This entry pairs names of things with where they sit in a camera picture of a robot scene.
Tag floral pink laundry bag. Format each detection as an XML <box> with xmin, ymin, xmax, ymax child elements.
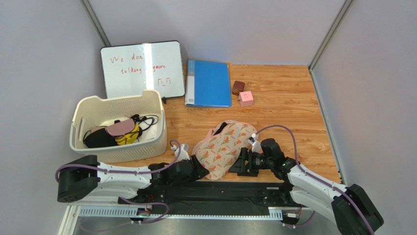
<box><xmin>191</xmin><ymin>120</ymin><xmax>257</xmax><ymax>181</ymax></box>

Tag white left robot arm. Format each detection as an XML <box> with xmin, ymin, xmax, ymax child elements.
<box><xmin>55</xmin><ymin>155</ymin><xmax>252</xmax><ymax>204</ymax></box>

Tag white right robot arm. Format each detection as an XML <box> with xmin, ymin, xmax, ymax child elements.
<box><xmin>239</xmin><ymin>138</ymin><xmax>384</xmax><ymax>235</ymax></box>

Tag cream plastic laundry basket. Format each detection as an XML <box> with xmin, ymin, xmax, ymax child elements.
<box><xmin>69</xmin><ymin>90</ymin><xmax>167</xmax><ymax>163</ymax></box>

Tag pink bra in basket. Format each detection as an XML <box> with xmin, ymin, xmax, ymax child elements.
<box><xmin>105</xmin><ymin>118</ymin><xmax>136</xmax><ymax>138</ymax></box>

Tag black bra in basket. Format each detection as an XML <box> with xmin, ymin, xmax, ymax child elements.
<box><xmin>83</xmin><ymin>128</ymin><xmax>117</xmax><ymax>148</ymax></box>

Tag pink small cube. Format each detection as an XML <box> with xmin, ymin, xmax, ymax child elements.
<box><xmin>238</xmin><ymin>91</ymin><xmax>254</xmax><ymax>107</ymax></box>

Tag yellow garment in basket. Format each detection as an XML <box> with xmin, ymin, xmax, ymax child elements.
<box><xmin>115</xmin><ymin>123</ymin><xmax>143</xmax><ymax>145</ymax></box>

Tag dark red small box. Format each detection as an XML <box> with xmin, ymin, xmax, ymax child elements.
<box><xmin>232</xmin><ymin>81</ymin><xmax>245</xmax><ymax>95</ymax></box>

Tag blue document folder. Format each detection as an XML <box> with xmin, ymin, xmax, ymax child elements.
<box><xmin>185</xmin><ymin>60</ymin><xmax>232</xmax><ymax>108</ymax></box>

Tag white dry-erase board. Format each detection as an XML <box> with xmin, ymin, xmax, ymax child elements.
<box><xmin>100</xmin><ymin>41</ymin><xmax>185</xmax><ymax>98</ymax></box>

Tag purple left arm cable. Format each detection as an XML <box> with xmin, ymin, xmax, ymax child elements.
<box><xmin>54</xmin><ymin>139</ymin><xmax>182</xmax><ymax>183</ymax></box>

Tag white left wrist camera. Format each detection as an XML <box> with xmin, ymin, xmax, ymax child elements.
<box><xmin>171</xmin><ymin>143</ymin><xmax>190</xmax><ymax>162</ymax></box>

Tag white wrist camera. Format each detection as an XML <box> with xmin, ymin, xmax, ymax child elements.
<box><xmin>248</xmin><ymin>133</ymin><xmax>261</xmax><ymax>153</ymax></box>
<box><xmin>171</xmin><ymin>143</ymin><xmax>190</xmax><ymax>162</ymax></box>

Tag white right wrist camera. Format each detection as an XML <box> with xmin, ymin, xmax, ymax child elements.
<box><xmin>248</xmin><ymin>133</ymin><xmax>261</xmax><ymax>153</ymax></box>

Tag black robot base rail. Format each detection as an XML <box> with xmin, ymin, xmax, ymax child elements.
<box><xmin>69</xmin><ymin>178</ymin><xmax>326</xmax><ymax>226</ymax></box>

